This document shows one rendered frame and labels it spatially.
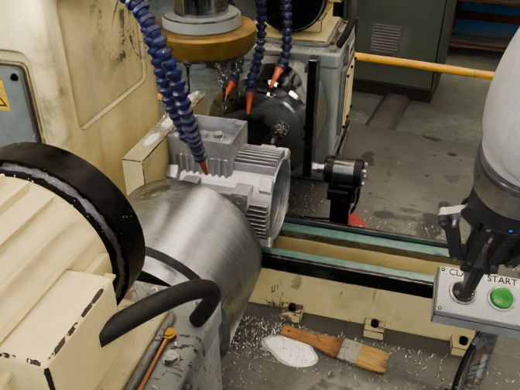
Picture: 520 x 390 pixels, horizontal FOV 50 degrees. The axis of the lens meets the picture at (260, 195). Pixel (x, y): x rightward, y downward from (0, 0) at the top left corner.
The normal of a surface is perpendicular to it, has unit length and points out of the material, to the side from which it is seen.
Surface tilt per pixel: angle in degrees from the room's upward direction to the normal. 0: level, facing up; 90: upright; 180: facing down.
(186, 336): 0
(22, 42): 90
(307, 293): 90
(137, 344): 0
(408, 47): 90
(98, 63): 90
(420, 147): 0
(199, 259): 39
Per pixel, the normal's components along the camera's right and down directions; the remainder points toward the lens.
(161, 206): -0.04, -0.85
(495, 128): -0.94, 0.33
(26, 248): 0.62, -0.54
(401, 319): -0.27, 0.52
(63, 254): 0.82, -0.32
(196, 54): -0.04, 0.54
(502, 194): -0.68, 0.67
